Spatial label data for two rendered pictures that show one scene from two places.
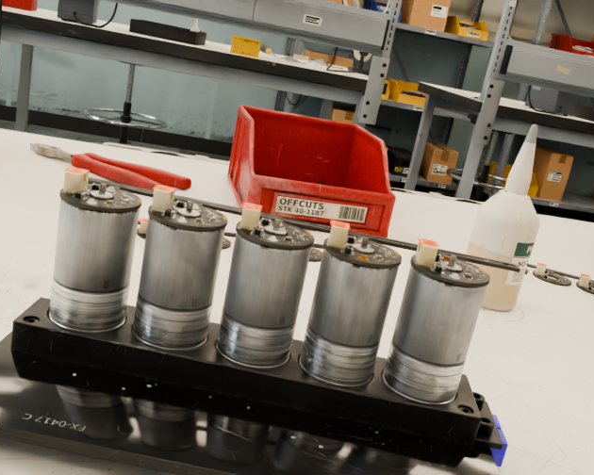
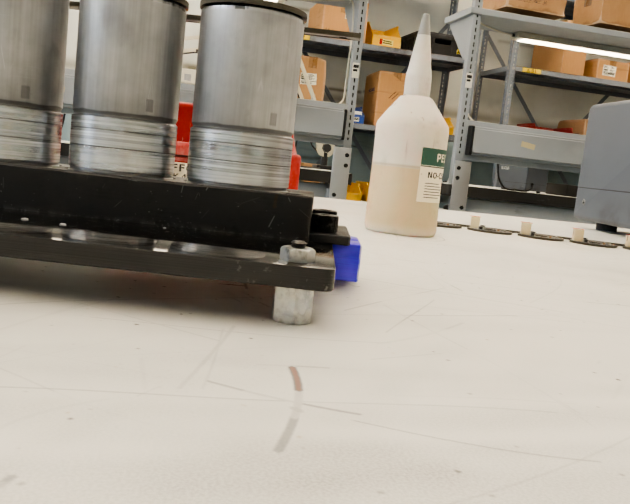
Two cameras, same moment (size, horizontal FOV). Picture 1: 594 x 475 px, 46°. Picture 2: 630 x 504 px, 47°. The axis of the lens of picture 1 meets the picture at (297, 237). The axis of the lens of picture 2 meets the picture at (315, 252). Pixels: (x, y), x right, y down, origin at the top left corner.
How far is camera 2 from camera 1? 0.12 m
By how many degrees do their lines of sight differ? 9
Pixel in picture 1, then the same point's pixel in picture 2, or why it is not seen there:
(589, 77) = (556, 151)
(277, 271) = (6, 13)
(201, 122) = not seen: hidden behind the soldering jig
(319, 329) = (79, 101)
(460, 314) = (263, 49)
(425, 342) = (222, 97)
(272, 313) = (7, 77)
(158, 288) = not seen: outside the picture
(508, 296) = (422, 216)
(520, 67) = (485, 146)
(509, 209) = (408, 110)
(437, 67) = not seen: hidden behind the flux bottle
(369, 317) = (141, 69)
